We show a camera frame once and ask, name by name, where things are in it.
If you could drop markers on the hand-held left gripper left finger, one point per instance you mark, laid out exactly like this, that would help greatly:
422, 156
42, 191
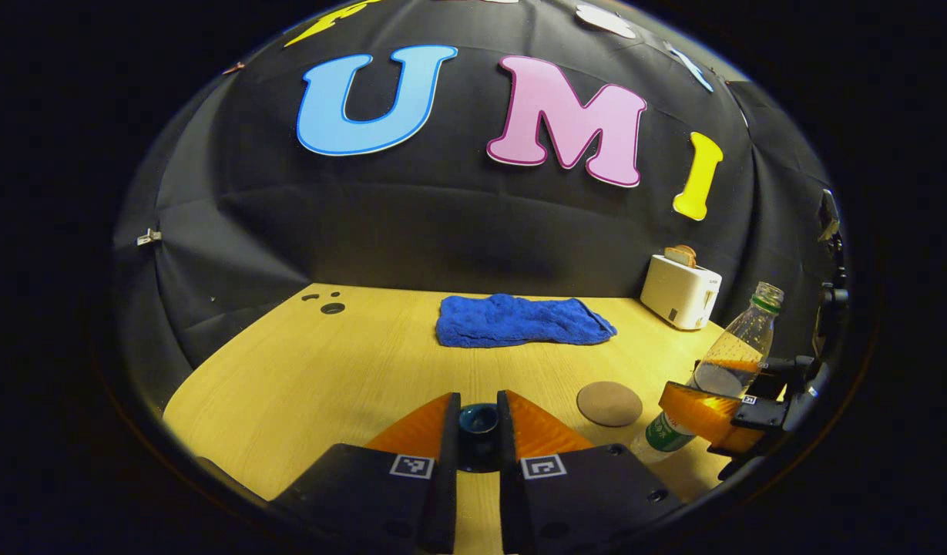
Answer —
448, 478

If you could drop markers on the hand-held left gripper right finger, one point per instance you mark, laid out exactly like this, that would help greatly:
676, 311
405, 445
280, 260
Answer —
508, 478

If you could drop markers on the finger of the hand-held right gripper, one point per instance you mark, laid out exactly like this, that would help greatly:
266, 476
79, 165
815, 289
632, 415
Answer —
762, 415
789, 367

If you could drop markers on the clear plastic water bottle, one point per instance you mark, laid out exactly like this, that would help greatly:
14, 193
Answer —
750, 331

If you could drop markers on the teal teacup lid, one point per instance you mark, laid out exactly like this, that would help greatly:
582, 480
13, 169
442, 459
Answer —
478, 420

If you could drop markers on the round brown coaster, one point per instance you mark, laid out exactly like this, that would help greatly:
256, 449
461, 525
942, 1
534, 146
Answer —
609, 404

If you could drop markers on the white toaster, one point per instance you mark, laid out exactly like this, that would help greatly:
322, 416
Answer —
677, 293

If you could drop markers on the toasted bread slice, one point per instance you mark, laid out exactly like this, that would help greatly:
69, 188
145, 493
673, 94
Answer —
680, 256

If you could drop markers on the blue towel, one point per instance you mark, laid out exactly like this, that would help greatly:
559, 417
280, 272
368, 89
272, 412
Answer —
519, 320

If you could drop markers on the black backdrop cloth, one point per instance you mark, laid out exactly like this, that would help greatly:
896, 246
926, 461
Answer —
442, 231

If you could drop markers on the white metal clip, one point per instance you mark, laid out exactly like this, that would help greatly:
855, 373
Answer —
148, 237

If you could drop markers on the copper clip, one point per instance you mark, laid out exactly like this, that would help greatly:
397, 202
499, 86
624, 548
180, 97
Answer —
233, 68

